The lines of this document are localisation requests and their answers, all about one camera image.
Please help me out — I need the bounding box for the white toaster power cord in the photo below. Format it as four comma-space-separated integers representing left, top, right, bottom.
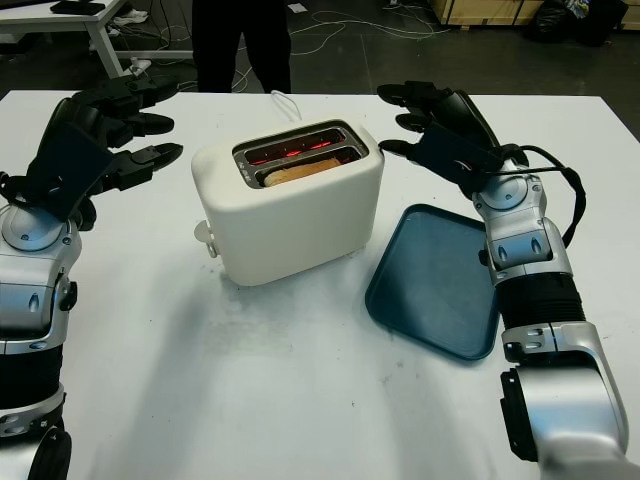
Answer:
269, 89, 304, 124

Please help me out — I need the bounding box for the person in black trousers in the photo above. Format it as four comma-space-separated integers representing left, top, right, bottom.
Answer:
191, 0, 293, 95

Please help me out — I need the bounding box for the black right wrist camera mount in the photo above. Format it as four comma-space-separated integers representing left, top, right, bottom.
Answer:
417, 122, 506, 176

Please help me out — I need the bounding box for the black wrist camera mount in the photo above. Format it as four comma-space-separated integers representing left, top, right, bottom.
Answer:
417, 122, 506, 176
27, 122, 115, 221

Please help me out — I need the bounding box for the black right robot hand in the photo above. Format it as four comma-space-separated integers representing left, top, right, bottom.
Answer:
377, 82, 504, 201

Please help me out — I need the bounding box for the white floor cable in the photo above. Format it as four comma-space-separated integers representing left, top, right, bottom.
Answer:
287, 7, 439, 57

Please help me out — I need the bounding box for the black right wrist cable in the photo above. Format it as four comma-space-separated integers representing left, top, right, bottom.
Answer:
499, 143, 589, 246

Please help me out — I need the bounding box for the cream white toaster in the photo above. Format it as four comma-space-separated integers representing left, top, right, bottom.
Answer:
191, 118, 385, 288

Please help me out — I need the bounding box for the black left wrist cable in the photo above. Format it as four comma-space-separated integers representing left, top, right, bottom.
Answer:
0, 171, 32, 212

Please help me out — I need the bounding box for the toast slice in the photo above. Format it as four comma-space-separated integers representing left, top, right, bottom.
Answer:
263, 155, 347, 189

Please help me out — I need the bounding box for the black garbage bag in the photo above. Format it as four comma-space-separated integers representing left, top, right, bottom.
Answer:
524, 0, 624, 44

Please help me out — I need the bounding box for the blue plastic tray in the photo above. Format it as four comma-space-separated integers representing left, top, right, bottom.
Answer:
363, 202, 501, 362

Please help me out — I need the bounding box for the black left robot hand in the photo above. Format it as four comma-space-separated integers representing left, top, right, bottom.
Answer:
34, 75, 184, 232

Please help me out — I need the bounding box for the wooden crate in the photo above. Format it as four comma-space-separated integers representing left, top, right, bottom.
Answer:
432, 0, 546, 26

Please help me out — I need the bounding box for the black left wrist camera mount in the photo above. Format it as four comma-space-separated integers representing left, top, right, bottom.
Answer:
27, 122, 115, 221

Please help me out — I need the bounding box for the white desk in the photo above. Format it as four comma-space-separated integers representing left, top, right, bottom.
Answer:
0, 0, 126, 79

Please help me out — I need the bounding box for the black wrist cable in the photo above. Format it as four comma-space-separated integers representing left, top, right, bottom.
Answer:
499, 143, 589, 246
0, 171, 32, 212

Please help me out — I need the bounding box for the black flat device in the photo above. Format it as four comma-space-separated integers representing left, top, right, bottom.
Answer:
49, 0, 107, 16

